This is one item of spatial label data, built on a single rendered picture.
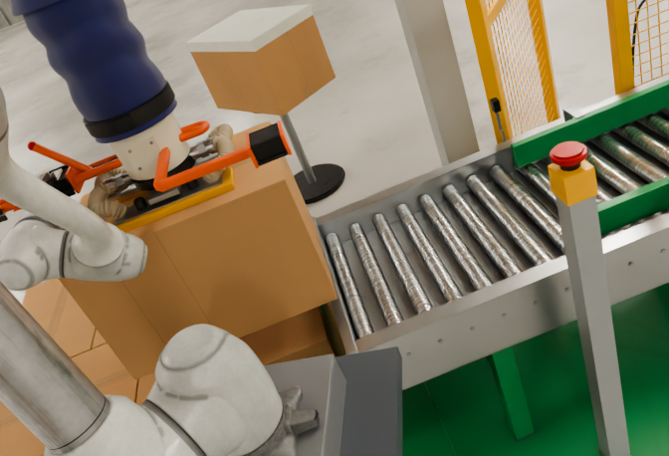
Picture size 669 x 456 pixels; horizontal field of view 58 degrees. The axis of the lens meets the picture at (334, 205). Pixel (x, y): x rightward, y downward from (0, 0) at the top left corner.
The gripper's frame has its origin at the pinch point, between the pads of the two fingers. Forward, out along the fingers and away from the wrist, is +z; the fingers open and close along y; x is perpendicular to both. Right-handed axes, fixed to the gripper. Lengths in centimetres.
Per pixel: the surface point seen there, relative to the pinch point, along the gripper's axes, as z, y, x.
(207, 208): -18.9, 13.2, 35.1
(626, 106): 23, 58, 166
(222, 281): -19.8, 33.6, 29.5
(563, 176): -52, 20, 108
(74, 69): -9.7, -26.3, 22.0
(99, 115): -9.6, -14.7, 21.2
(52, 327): 43, 65, -53
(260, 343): -10, 65, 27
